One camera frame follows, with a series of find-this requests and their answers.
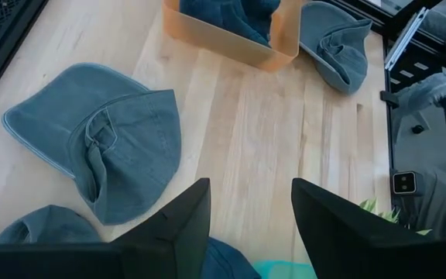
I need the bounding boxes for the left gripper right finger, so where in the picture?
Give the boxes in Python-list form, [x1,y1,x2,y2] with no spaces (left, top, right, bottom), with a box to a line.
[291,177,433,279]

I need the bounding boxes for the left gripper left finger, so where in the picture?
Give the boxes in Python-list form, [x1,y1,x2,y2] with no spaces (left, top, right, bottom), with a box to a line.
[110,177,211,279]

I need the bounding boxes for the artificial green plant white pot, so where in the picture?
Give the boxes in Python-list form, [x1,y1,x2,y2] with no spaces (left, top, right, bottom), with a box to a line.
[358,196,434,237]

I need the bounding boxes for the green plastic bin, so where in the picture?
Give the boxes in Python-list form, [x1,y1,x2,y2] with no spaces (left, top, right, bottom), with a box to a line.
[251,260,319,279]

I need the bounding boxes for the person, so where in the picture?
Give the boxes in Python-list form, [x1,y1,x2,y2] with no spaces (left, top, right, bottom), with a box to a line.
[396,68,446,239]

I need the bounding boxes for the orange plastic bin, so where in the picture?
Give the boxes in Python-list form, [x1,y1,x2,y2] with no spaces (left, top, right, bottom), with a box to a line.
[162,0,305,73]

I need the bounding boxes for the silver aluminium bar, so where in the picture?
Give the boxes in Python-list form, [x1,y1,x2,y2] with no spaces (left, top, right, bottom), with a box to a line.
[383,5,430,72]

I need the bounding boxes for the small table-level camera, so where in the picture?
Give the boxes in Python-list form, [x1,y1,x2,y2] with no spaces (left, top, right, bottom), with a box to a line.
[391,170,425,196]

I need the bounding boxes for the black aluminium rig frame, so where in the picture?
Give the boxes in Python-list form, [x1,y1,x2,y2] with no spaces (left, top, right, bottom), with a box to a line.
[0,0,446,206]

